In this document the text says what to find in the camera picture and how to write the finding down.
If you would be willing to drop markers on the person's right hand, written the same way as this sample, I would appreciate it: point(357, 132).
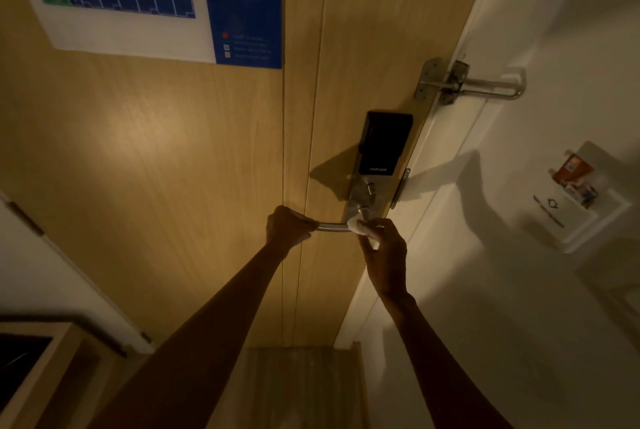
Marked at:
point(387, 258)

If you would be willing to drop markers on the person's left hand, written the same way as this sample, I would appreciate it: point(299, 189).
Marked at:
point(285, 231)

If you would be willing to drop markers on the person's right thumb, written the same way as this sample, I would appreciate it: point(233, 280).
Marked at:
point(367, 244)

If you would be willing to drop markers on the person's left fingers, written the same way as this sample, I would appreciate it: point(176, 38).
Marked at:
point(300, 226)

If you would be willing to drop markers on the white cleaning wipe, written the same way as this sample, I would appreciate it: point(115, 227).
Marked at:
point(361, 227)

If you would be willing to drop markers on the person's left forearm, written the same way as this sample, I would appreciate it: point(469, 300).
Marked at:
point(200, 348)

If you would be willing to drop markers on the person's right forearm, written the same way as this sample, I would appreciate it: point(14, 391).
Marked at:
point(440, 368)

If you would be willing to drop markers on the silver lock strike plate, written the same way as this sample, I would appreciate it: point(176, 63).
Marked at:
point(400, 188)

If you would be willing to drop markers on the black electronic door lock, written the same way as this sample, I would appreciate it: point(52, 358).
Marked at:
point(384, 144)

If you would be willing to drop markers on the wooden door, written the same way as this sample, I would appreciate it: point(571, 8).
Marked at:
point(210, 158)

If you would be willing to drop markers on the silver swing bar door guard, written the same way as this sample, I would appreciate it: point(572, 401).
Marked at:
point(460, 81)

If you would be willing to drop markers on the white key card holder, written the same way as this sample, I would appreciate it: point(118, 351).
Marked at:
point(575, 203)

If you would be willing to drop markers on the orange key card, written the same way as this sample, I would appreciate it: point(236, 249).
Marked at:
point(574, 168)

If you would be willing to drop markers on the wooden cabinet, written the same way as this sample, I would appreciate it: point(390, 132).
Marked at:
point(45, 373)

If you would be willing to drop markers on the white door frame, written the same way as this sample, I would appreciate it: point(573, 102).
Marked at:
point(425, 153)

